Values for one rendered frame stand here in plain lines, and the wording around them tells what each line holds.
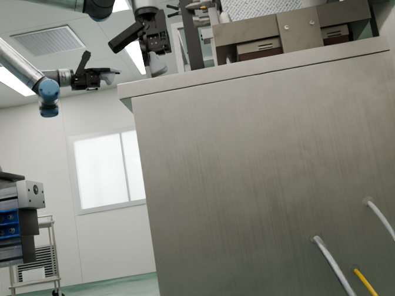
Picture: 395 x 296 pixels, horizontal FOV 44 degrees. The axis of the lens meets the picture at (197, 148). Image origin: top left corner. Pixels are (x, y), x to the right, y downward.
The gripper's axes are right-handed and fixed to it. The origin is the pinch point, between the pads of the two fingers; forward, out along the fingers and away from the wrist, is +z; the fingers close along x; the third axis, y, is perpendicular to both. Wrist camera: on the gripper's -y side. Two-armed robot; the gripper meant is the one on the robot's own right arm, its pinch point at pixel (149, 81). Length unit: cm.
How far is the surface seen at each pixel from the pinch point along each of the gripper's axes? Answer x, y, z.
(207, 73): -16.1, 16.4, 5.9
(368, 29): 45, 77, -20
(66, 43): 376, -135, -185
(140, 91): -16.1, -0.5, 7.1
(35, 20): 314, -144, -186
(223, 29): -10.1, 22.3, -6.9
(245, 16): 9.5, 30.3, -18.0
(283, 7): 9.5, 42.0, -18.3
